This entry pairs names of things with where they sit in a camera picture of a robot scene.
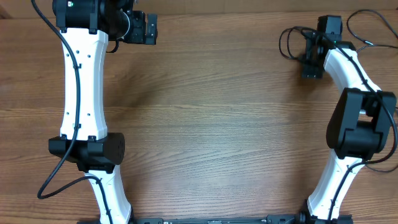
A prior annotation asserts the black USB cable short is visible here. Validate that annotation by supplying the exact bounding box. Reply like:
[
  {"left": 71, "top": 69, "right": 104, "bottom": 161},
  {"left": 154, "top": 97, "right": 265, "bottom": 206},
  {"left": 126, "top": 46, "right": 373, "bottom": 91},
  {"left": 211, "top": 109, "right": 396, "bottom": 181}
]
[{"left": 279, "top": 26, "right": 316, "bottom": 63}]

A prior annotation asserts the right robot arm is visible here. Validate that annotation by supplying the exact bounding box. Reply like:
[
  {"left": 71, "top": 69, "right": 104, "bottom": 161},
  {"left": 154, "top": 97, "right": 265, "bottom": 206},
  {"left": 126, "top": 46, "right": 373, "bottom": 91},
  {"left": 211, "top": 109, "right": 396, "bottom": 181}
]
[{"left": 296, "top": 15, "right": 397, "bottom": 223}]

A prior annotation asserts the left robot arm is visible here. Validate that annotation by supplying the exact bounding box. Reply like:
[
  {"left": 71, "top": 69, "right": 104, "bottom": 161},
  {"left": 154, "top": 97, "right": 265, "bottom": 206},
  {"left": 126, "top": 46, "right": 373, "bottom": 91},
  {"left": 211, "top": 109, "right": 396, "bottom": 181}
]
[{"left": 49, "top": 0, "right": 158, "bottom": 223}]

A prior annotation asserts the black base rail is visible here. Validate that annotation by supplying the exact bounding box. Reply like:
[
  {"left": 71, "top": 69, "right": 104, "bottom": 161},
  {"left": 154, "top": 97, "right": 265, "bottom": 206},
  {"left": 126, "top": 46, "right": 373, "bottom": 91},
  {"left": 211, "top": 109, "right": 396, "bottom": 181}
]
[{"left": 131, "top": 215, "right": 303, "bottom": 224}]

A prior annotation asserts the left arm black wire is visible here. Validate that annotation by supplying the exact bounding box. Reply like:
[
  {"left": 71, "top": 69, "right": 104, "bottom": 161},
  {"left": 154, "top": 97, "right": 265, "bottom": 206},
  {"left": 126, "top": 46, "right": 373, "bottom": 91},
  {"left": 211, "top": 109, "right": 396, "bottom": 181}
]
[{"left": 30, "top": 0, "right": 121, "bottom": 224}]

